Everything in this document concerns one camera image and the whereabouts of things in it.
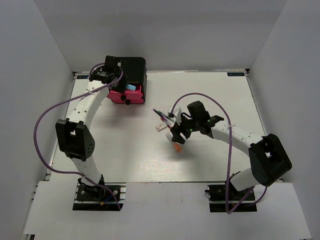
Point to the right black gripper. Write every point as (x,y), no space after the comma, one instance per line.
(177,137)

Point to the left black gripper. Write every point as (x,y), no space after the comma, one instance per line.
(122,88)

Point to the orange highlighter marker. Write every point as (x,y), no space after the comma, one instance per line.
(174,144)

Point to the white eraser block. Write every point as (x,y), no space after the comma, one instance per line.
(160,127)

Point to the blue highlighter marker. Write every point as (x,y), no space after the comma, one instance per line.
(131,87)

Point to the red pen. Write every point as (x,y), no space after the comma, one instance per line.
(167,123)

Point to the pink top drawer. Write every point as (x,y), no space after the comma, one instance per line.
(128,94)

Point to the pink drawer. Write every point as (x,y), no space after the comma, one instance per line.
(128,94)
(129,101)

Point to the green pen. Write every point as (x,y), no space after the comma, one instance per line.
(162,115)

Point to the pink bottom drawer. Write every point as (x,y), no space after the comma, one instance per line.
(129,101)

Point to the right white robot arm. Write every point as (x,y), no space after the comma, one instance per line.
(267,156)

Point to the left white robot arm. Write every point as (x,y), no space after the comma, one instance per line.
(73,133)

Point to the black drawer cabinet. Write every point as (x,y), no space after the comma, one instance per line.
(135,70)

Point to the left blue corner label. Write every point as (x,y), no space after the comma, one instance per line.
(82,77)

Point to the blue corner label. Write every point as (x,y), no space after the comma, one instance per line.
(235,74)
(82,77)

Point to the right blue corner label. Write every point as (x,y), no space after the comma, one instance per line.
(235,74)

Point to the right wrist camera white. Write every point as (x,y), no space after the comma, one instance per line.
(175,113)

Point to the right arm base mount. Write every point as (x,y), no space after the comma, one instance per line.
(216,194)

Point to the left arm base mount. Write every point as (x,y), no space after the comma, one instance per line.
(95,198)

